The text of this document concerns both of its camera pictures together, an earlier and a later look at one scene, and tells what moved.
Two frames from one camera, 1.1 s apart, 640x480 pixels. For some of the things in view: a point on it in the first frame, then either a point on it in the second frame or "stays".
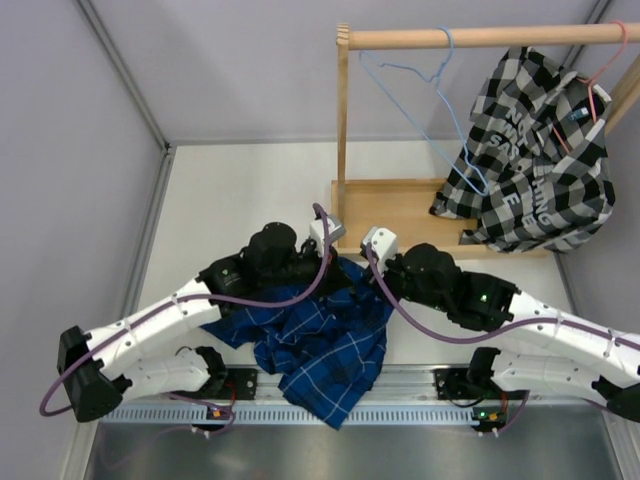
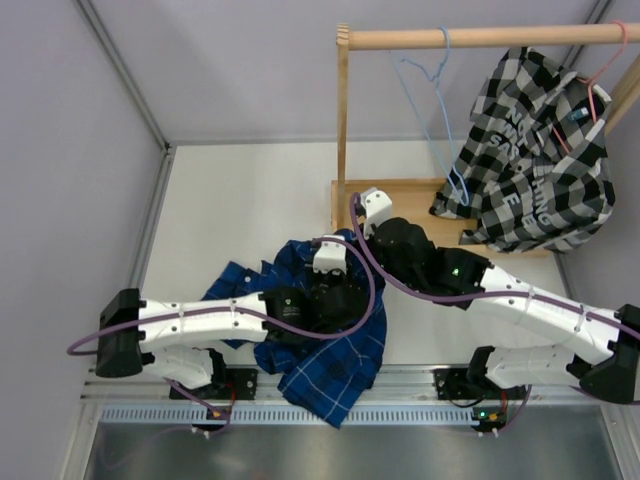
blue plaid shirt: (328, 352) stays
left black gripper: (336, 280) to (344, 279)
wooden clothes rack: (404, 207) stays
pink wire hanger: (590, 81) stays
